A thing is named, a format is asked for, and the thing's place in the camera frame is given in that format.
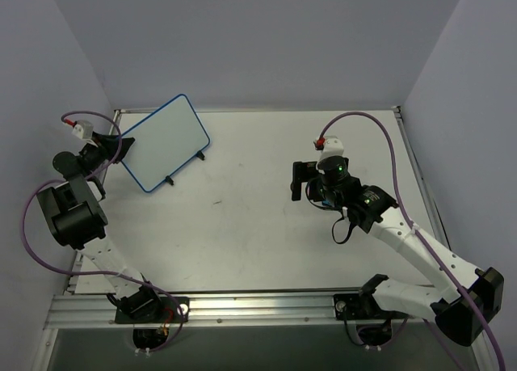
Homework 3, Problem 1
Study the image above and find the black wire whiteboard stand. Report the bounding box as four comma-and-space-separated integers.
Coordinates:
165, 150, 206, 186

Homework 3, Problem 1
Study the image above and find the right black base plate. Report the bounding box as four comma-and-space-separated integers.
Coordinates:
333, 292, 407, 321

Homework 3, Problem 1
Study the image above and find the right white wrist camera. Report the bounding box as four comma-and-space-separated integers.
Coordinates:
314, 136, 344, 162

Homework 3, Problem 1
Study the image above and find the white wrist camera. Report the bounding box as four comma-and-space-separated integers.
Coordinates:
72, 120, 94, 141
314, 136, 344, 162

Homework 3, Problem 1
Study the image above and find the blue framed small whiteboard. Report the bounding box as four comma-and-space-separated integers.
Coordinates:
122, 94, 211, 193

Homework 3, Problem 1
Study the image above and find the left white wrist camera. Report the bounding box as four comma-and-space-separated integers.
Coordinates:
72, 120, 94, 141

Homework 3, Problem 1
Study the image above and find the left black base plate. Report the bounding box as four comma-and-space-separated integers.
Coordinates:
114, 295, 190, 324

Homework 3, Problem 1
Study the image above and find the aluminium front rail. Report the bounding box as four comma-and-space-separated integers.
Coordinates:
43, 285, 437, 331

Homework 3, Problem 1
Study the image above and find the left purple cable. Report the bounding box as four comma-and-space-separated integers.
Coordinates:
21, 110, 191, 352

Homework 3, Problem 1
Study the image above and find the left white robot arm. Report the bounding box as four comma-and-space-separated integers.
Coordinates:
36, 133, 163, 322

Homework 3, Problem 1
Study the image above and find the purple cable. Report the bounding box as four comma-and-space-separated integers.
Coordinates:
318, 111, 506, 371
21, 110, 191, 352

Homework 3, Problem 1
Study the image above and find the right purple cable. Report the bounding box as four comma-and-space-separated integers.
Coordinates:
318, 111, 506, 371

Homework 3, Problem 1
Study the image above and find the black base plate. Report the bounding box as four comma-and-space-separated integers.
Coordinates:
114, 295, 190, 324
333, 292, 407, 321

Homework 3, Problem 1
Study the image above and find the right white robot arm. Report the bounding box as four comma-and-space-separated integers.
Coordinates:
291, 156, 504, 347

